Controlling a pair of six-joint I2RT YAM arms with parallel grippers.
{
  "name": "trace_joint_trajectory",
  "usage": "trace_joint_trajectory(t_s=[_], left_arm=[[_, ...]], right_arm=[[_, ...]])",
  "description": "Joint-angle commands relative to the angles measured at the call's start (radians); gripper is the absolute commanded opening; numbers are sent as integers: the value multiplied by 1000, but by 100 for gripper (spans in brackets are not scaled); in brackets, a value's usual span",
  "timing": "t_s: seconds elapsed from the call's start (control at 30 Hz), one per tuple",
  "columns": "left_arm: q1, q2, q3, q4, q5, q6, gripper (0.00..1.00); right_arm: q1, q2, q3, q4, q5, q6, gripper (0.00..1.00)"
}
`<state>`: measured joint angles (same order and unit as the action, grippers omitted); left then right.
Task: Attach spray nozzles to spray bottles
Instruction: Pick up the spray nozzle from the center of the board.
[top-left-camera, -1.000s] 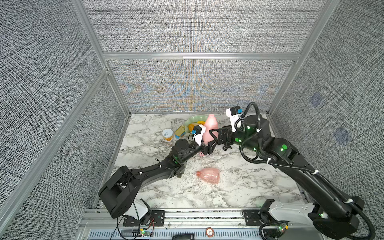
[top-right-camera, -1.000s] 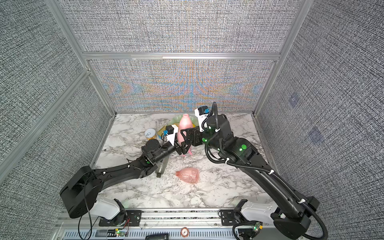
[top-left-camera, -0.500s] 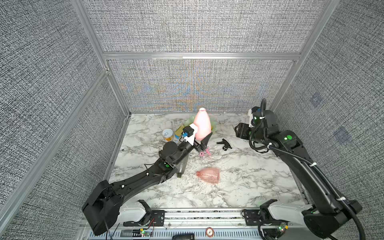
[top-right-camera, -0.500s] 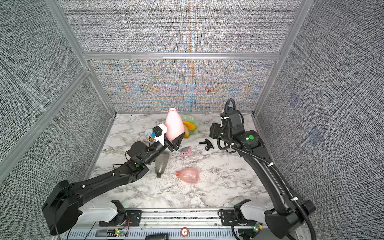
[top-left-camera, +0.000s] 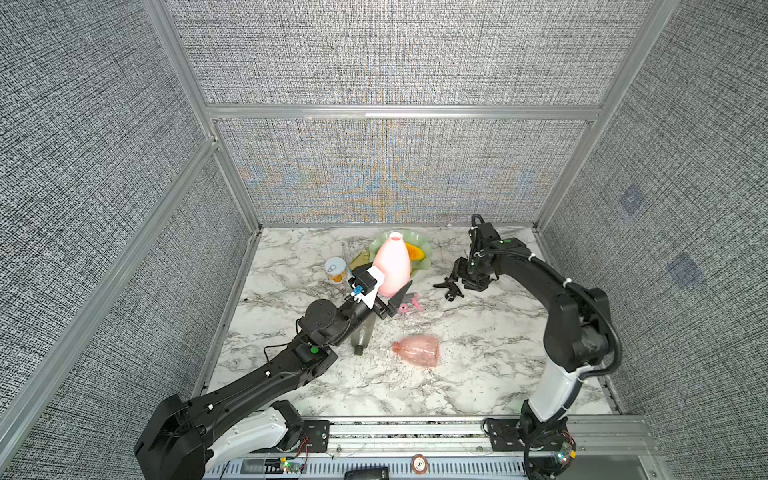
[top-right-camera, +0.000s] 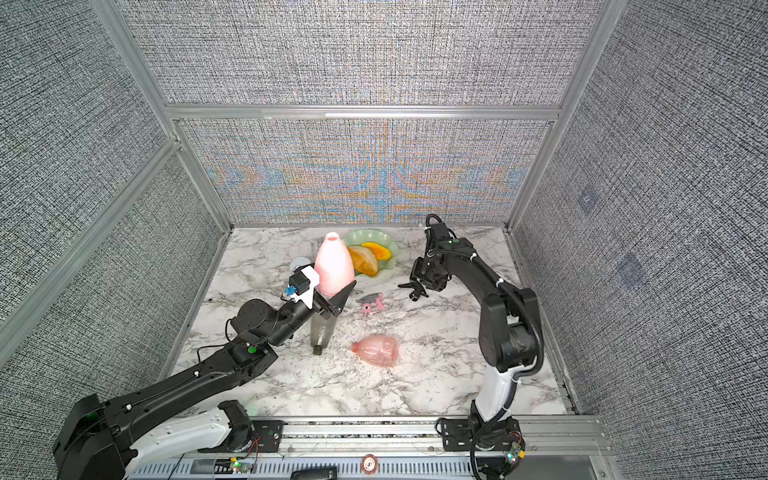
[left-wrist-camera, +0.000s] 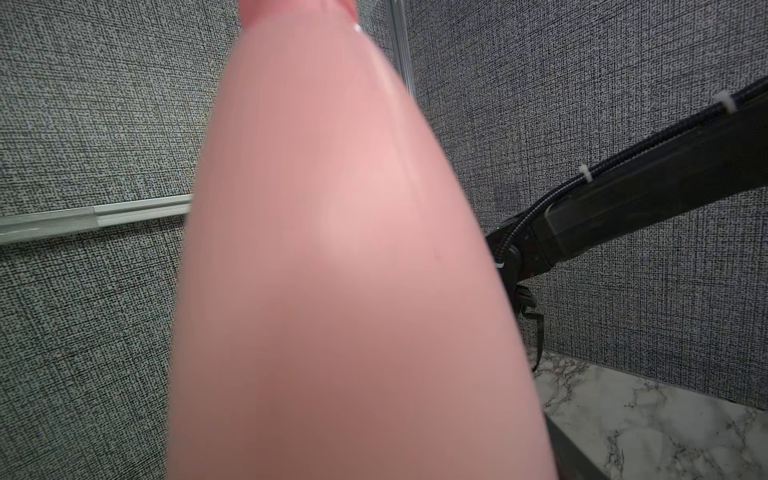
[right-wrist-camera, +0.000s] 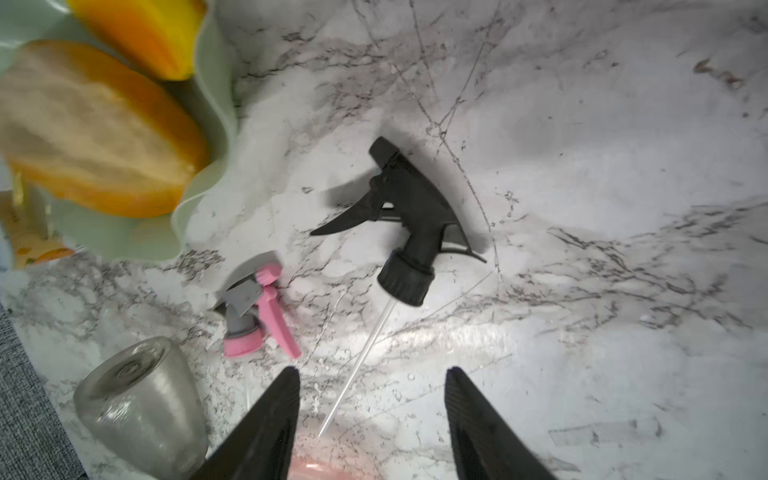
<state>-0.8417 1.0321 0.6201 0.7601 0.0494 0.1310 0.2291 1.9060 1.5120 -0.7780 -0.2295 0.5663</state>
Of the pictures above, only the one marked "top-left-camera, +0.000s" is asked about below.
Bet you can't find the black spray nozzle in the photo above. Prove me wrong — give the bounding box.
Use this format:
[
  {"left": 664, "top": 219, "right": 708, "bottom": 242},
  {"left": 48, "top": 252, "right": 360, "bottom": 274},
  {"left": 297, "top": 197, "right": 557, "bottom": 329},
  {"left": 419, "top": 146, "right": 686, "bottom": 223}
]
[{"left": 433, "top": 277, "right": 464, "bottom": 302}]

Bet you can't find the opaque pink spray bottle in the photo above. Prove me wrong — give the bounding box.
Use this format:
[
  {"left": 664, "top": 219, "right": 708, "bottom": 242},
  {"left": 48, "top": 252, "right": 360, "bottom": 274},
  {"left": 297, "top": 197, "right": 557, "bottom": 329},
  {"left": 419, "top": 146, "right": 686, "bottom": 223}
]
[{"left": 373, "top": 231, "right": 412, "bottom": 297}]

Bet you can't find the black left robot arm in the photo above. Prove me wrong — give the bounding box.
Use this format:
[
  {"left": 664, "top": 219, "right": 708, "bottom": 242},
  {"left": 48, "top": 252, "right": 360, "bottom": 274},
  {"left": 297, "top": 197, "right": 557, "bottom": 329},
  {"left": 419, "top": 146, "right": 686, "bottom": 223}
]
[{"left": 134, "top": 265, "right": 411, "bottom": 479}]

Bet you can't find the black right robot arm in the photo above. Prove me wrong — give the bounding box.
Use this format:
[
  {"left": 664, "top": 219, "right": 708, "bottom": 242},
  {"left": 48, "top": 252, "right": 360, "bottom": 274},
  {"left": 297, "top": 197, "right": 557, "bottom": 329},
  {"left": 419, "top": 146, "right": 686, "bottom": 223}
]
[{"left": 438, "top": 214, "right": 623, "bottom": 426}]

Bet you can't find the grey pink spray nozzle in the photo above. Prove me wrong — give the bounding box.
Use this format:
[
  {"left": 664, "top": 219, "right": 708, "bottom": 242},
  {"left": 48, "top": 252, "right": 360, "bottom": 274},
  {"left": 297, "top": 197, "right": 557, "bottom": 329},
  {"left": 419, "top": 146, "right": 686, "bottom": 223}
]
[{"left": 398, "top": 293, "right": 423, "bottom": 315}]

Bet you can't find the clear grey spray bottle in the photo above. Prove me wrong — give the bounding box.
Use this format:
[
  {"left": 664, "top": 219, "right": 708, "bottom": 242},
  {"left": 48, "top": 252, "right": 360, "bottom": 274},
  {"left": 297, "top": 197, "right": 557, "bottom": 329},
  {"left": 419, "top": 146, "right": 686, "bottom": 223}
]
[{"left": 351, "top": 314, "right": 376, "bottom": 356}]

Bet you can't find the translucent pink spray bottle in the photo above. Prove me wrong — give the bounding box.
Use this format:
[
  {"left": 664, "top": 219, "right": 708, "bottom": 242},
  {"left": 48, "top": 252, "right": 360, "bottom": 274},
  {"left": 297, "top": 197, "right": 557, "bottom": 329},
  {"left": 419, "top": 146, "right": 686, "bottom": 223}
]
[{"left": 391, "top": 335, "right": 440, "bottom": 368}]

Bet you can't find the small round white can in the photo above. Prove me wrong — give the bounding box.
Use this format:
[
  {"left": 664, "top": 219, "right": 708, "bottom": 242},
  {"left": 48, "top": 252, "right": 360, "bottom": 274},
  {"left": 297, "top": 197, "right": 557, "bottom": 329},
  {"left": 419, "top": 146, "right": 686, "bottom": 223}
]
[{"left": 324, "top": 257, "right": 348, "bottom": 283}]

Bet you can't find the yellow mango slice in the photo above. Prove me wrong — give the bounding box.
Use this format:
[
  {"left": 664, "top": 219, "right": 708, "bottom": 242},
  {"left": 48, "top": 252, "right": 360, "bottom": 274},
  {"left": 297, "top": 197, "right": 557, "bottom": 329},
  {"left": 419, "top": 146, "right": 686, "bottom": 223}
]
[{"left": 405, "top": 242, "right": 426, "bottom": 262}]

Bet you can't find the green scalloped plate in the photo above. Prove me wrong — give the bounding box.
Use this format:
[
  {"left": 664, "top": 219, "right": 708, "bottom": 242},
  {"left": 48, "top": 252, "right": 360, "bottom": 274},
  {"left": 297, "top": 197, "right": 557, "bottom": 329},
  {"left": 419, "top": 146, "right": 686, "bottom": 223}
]
[{"left": 368, "top": 228, "right": 433, "bottom": 276}]

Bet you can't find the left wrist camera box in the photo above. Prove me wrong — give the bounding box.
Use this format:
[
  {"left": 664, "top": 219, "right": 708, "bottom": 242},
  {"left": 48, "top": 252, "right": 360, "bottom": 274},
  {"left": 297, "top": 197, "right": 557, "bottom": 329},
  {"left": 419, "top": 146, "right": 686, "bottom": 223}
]
[{"left": 350, "top": 264, "right": 385, "bottom": 309}]

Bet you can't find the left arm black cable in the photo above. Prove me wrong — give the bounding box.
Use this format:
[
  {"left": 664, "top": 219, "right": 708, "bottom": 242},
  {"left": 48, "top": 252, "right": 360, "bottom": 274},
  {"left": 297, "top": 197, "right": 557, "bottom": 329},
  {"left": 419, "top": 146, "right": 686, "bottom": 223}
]
[{"left": 263, "top": 317, "right": 313, "bottom": 367}]

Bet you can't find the aluminium front rail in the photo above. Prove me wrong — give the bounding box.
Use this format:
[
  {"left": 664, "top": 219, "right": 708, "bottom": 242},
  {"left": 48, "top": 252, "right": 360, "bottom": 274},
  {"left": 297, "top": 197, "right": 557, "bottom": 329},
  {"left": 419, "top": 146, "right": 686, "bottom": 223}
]
[{"left": 201, "top": 415, "right": 673, "bottom": 479}]

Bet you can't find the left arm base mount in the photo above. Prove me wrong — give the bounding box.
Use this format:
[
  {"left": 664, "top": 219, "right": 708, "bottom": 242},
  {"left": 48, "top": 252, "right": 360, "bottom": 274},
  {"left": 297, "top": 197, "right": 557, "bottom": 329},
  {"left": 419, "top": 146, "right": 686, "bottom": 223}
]
[{"left": 268, "top": 400, "right": 331, "bottom": 456}]

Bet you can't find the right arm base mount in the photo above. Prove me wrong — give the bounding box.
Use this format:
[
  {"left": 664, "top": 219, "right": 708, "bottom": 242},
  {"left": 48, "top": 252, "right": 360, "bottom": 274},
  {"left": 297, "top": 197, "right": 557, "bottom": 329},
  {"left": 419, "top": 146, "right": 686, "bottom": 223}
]
[{"left": 481, "top": 400, "right": 576, "bottom": 465}]

